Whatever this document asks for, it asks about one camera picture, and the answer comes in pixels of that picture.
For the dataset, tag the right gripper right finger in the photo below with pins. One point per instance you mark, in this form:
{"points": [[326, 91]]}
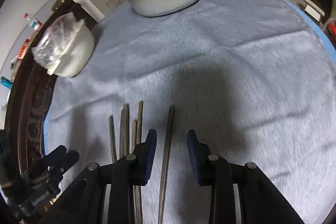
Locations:
{"points": [[199, 159]]}

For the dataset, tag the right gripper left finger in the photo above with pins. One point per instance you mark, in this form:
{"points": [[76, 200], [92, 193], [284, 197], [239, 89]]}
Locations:
{"points": [[144, 160]]}

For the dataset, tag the dark carved wooden sideboard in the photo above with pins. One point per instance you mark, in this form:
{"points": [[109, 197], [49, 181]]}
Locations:
{"points": [[33, 86]]}

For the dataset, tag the grey table cloth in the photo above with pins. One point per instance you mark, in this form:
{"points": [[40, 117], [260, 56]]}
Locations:
{"points": [[255, 79]]}

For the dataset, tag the teal thermos bottle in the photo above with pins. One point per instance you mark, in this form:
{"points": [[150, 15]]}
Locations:
{"points": [[6, 82]]}

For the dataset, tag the white bowl with plastic bag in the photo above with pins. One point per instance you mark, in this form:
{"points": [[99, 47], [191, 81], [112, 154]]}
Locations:
{"points": [[66, 46]]}

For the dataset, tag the plastic bottle red cap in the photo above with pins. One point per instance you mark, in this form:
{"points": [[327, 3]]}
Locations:
{"points": [[34, 23]]}

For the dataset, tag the small white step stool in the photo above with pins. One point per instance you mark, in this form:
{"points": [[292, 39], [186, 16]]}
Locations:
{"points": [[314, 11]]}

